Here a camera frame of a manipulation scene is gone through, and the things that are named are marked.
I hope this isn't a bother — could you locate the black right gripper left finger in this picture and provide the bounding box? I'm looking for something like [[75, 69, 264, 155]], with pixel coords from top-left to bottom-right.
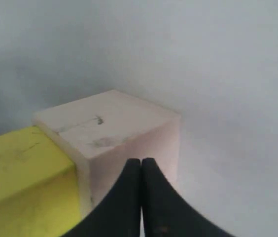
[[64, 158, 141, 237]]

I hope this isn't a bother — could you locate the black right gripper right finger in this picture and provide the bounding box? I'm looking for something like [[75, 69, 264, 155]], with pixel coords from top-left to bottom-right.
[[141, 158, 231, 237]]

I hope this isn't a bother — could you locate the large wooden cube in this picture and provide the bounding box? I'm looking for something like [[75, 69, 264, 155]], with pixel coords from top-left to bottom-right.
[[32, 90, 181, 217]]

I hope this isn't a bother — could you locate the yellow cube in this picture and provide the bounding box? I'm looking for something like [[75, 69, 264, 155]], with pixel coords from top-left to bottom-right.
[[0, 126, 81, 237]]

